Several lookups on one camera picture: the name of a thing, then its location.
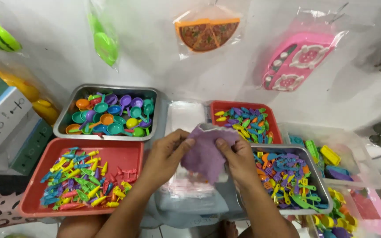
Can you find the person's right hand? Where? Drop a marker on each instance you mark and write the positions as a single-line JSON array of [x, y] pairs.
[[241, 165]]

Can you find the person's left hand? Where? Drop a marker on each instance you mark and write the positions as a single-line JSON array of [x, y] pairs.
[[162, 158]]

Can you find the purple toy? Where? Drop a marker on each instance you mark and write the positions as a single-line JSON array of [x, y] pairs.
[[203, 155]]

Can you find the large red plastic tray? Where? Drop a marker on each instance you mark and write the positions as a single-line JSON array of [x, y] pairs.
[[124, 155]]

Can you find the stack of pink-striped zip bags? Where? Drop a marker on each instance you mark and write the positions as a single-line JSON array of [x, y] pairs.
[[190, 188]]

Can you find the heap of toy leaf pieces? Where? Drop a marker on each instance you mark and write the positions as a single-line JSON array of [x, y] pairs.
[[248, 124]]

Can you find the heap of colourful toy utensils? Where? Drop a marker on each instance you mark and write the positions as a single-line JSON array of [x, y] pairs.
[[286, 178]]

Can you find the small red plastic tray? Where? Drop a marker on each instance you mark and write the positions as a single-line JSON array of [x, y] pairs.
[[215, 105]]

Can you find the heap of colourful toy pans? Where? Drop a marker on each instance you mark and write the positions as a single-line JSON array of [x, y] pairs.
[[111, 115]]

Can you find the green toy piece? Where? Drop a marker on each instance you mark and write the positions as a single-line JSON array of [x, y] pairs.
[[312, 150]]

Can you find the metal tray, narrow rim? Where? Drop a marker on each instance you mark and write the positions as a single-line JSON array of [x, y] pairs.
[[318, 185]]

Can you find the heap of small toy vegetables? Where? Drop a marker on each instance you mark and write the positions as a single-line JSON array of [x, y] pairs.
[[78, 181]]

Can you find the yellow toy basket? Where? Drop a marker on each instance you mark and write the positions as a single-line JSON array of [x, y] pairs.
[[330, 155]]

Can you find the blue toy piece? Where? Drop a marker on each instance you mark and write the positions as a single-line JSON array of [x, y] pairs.
[[337, 171]]

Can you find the metal tray, wide rim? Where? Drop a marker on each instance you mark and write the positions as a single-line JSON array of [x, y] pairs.
[[61, 127]]

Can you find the person's left knee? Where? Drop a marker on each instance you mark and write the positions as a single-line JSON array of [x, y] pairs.
[[81, 226]]

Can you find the heap of colourful toy cups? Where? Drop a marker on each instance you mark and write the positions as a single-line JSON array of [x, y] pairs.
[[336, 218]]

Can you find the bagged pink toy stove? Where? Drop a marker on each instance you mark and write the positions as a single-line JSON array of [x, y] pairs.
[[296, 62]]

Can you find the clear plastic tub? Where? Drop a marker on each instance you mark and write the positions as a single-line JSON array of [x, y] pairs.
[[359, 158]]

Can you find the bagged green toy spoon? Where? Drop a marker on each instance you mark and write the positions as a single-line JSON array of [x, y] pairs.
[[104, 46]]

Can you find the bagged orange toy pizza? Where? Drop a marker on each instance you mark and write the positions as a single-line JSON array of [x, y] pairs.
[[207, 34]]

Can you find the bag of yellow toys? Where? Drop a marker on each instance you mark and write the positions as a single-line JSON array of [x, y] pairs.
[[35, 99]]

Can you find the white cardboard box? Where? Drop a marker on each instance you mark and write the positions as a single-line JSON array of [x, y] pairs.
[[2, 119]]

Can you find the bagged green toy watermelon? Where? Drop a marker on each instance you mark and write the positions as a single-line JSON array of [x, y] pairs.
[[0, 36]]

